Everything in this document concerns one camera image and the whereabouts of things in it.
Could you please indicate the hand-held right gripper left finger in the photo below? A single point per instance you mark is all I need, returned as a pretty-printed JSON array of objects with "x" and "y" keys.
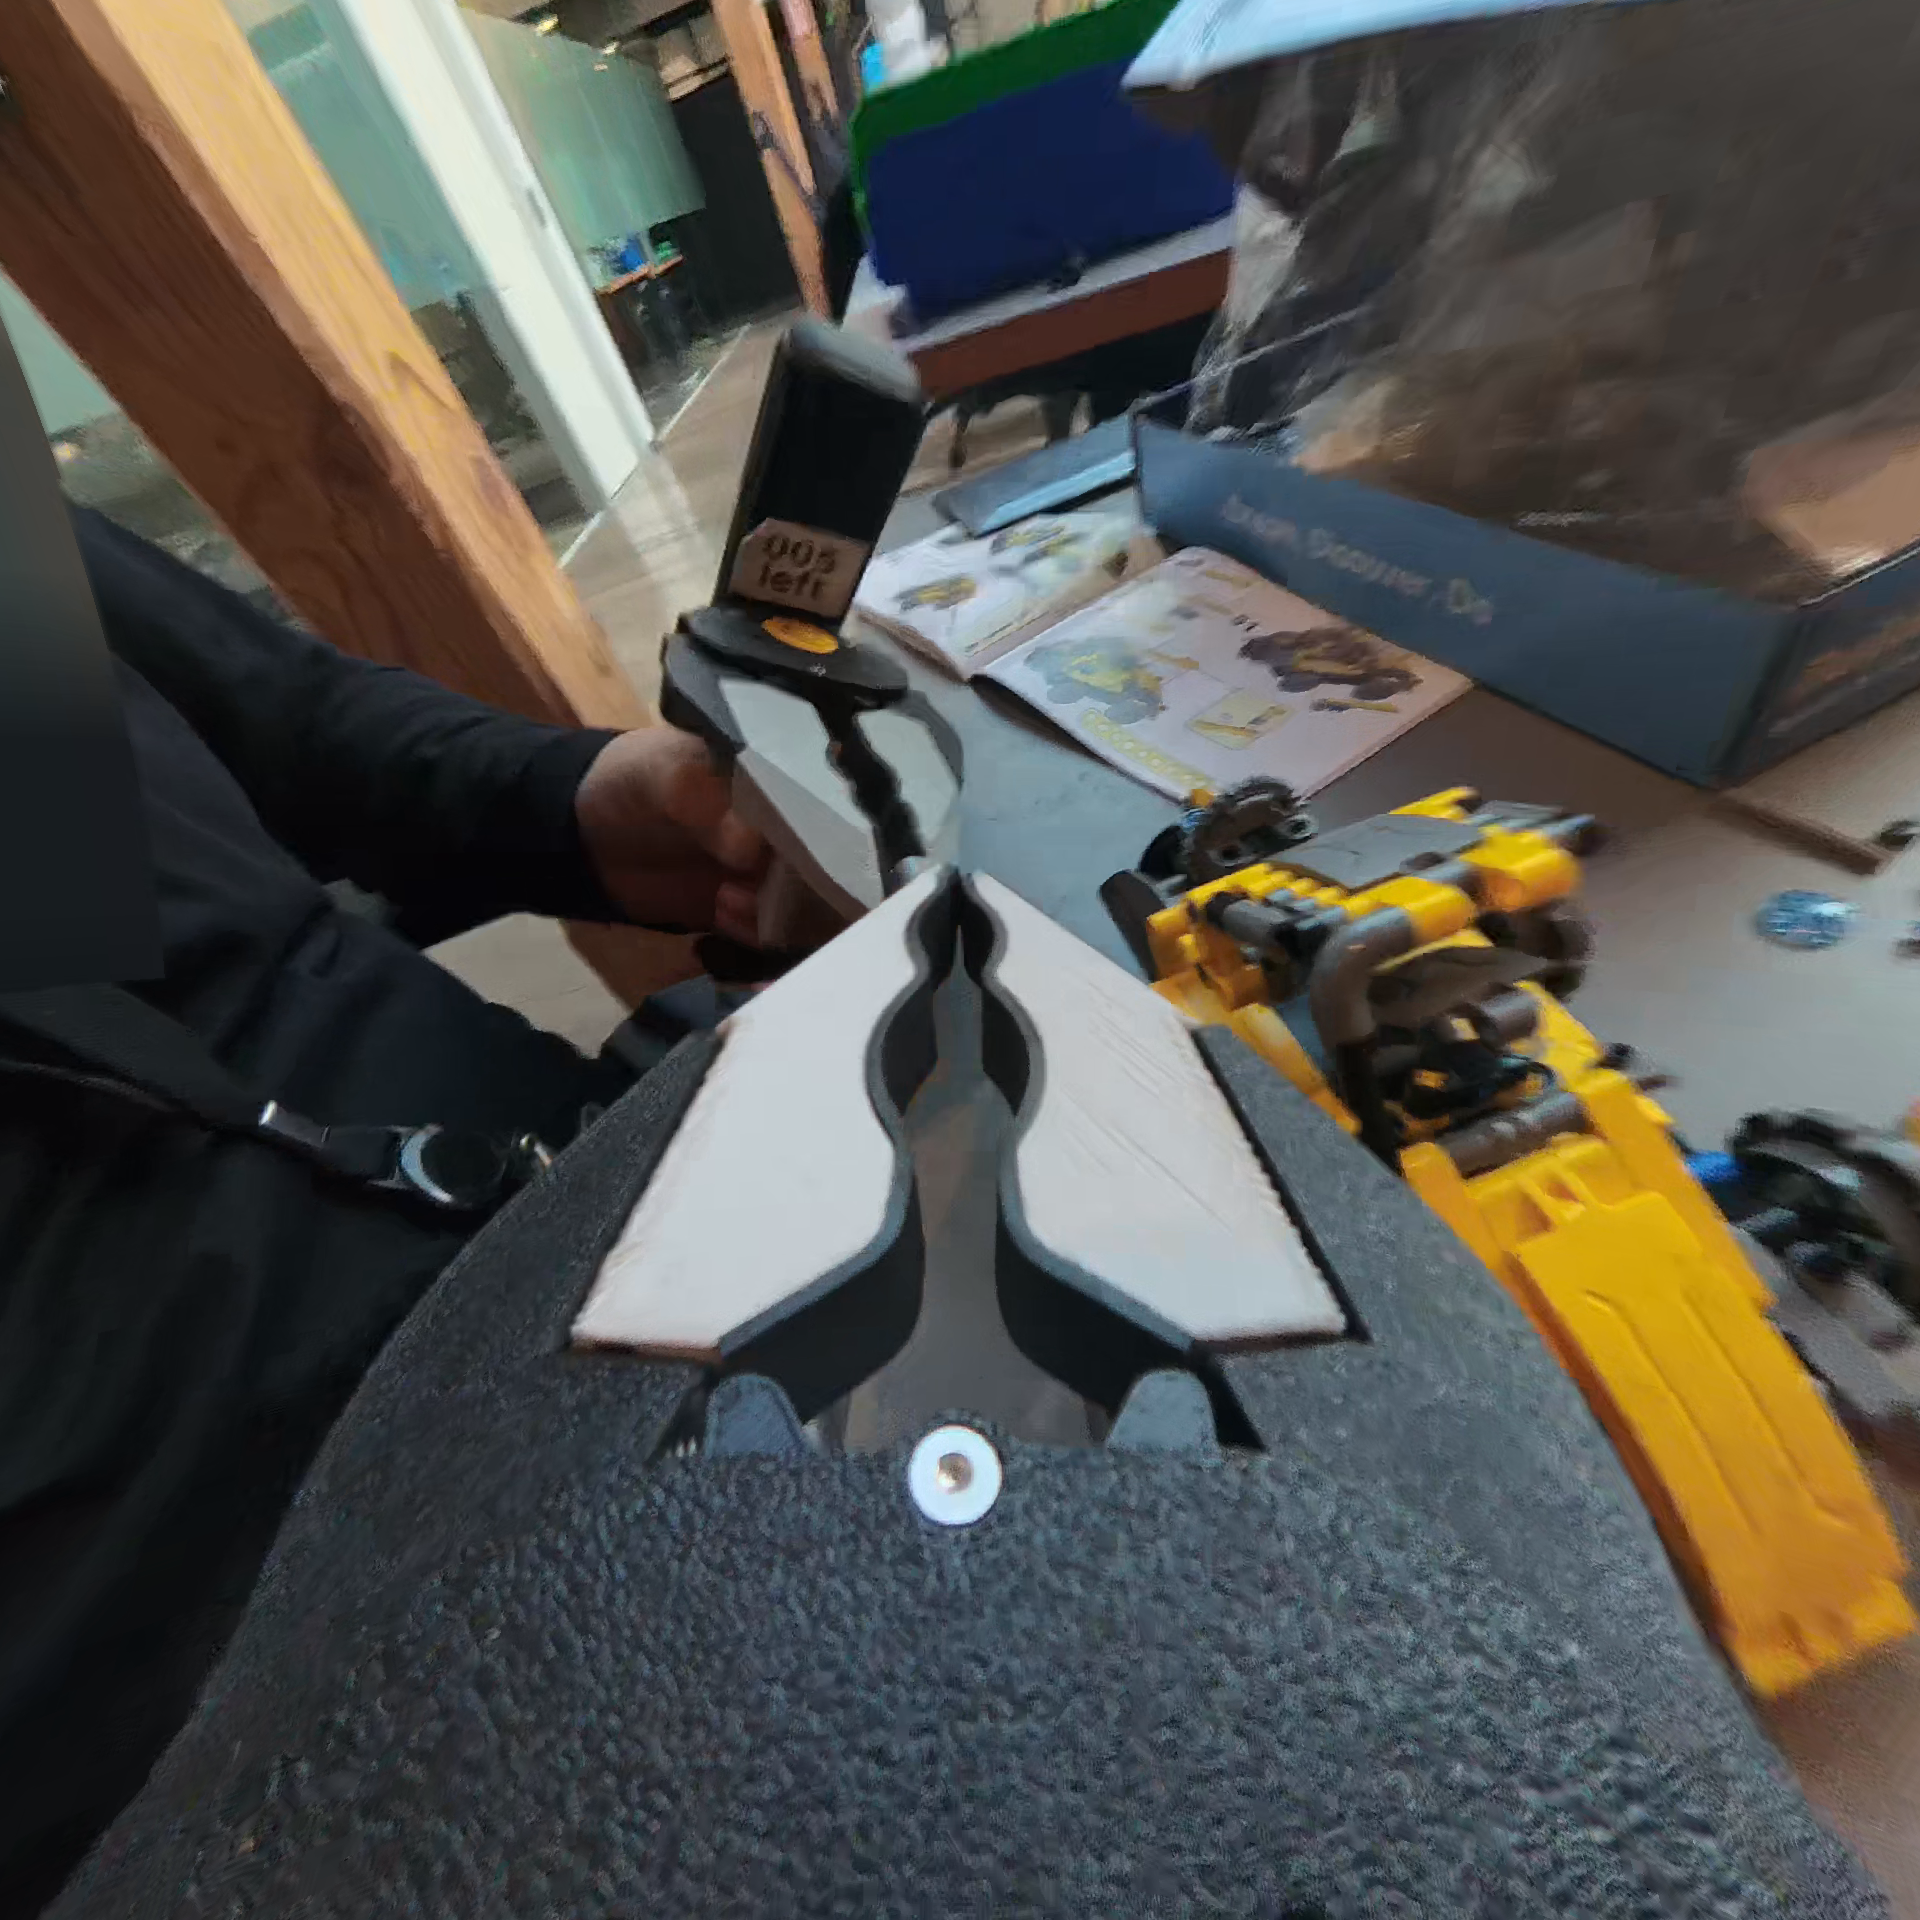
[{"x": 750, "y": 1184}]

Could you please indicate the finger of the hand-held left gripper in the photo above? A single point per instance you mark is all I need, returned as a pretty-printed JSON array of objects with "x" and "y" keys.
[
  {"x": 788, "y": 780},
  {"x": 934, "y": 780}
]

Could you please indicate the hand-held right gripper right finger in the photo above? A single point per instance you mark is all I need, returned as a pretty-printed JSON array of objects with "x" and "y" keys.
[{"x": 1156, "y": 1184}]

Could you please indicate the person's left forearm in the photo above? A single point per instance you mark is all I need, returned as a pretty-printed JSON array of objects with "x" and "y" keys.
[{"x": 375, "y": 749}]

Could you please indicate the grey desk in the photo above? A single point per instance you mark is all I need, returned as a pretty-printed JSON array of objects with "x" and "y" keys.
[{"x": 1651, "y": 931}]

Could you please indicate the person's left hand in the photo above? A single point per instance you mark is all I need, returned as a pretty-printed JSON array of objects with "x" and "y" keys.
[{"x": 661, "y": 826}]

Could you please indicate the dark flat board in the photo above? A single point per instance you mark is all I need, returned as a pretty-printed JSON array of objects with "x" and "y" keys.
[{"x": 1037, "y": 474}]

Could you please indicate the wooden table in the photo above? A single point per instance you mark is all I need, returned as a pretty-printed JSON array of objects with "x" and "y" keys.
[{"x": 1080, "y": 323}]

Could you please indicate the open instruction booklet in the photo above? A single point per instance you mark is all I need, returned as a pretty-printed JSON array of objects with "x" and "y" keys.
[{"x": 1200, "y": 674}]

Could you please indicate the black wristwatch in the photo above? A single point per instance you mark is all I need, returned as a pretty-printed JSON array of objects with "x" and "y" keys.
[{"x": 452, "y": 1165}]

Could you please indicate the blue and green table cover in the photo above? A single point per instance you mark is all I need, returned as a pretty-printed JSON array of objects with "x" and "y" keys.
[{"x": 1037, "y": 210}]

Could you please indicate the yellow toy construction vehicle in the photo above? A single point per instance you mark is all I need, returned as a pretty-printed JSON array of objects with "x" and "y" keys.
[{"x": 1622, "y": 1275}]

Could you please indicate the thick wooden pillar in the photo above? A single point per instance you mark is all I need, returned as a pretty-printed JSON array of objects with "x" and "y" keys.
[{"x": 270, "y": 375}]

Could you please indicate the blue cardboard box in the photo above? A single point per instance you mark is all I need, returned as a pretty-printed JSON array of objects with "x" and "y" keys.
[{"x": 1500, "y": 628}]

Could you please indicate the translucent blue round piece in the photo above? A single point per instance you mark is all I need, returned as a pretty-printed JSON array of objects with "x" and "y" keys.
[{"x": 1809, "y": 917}]

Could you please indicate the brown cardboard piece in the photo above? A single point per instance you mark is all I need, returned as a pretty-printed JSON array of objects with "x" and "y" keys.
[{"x": 1800, "y": 828}]

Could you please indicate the clear plastic bag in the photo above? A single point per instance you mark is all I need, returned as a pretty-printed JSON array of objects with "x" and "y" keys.
[{"x": 1576, "y": 300}]

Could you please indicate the slim wooden post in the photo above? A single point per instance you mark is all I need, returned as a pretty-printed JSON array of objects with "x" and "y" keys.
[{"x": 781, "y": 148}]

